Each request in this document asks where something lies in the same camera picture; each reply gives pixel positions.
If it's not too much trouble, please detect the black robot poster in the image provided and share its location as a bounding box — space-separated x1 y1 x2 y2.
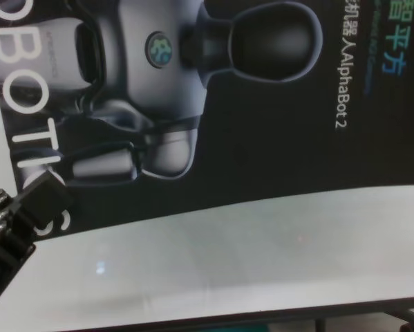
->
0 0 414 241

